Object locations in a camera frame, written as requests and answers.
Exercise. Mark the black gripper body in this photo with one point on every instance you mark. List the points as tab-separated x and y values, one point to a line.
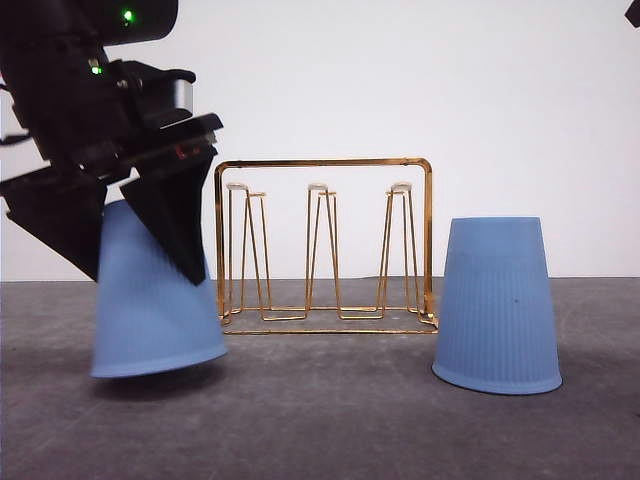
102	118

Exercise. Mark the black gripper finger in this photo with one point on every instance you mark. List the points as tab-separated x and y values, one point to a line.
62	207
171	201

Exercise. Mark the blue plastic cup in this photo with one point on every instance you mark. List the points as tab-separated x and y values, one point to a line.
148	315
495	331

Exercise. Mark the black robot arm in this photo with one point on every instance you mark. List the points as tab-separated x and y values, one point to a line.
114	22
633	13

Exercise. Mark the gold wire cup rack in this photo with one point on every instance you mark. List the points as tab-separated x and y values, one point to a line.
325	246

